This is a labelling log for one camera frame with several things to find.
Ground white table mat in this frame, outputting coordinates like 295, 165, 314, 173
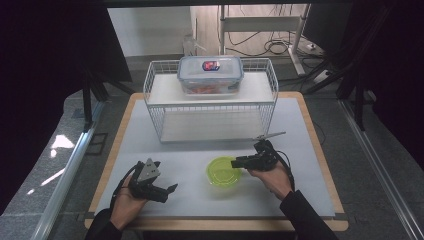
94, 97, 336, 219

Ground black floor cables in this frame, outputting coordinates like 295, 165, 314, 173
226, 29, 301, 58

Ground green round container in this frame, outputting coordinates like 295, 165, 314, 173
205, 156, 244, 189

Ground hand-held gripper cable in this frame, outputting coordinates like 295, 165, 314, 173
109, 164, 139, 209
276, 149, 296, 192

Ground white metal desk frame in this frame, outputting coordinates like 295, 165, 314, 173
218, 3, 312, 76

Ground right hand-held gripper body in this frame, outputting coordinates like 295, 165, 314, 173
249, 131, 287, 172

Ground clear plastic bottle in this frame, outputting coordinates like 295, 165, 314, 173
182, 33, 198, 61

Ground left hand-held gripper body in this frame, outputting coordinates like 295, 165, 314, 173
128, 157, 162, 201

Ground left hand-held gripper cable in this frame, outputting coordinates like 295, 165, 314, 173
109, 164, 139, 209

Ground clear rectangular food container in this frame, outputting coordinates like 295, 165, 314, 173
177, 55, 244, 97

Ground aluminium rail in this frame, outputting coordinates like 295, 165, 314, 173
31, 101, 105, 240
338, 99, 424, 240

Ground right hand-held gripper cable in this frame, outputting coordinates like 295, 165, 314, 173
276, 149, 296, 192

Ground white power strip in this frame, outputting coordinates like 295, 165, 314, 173
313, 69, 334, 84

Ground person's right hand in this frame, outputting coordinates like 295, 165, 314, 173
248, 163, 294, 201

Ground person's left hand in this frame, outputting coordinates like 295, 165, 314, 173
109, 176, 149, 231

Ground white wire shelf rack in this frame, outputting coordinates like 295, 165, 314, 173
143, 58, 279, 144

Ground black metal stand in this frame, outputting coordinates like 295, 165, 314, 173
81, 70, 112, 132
335, 66, 368, 132

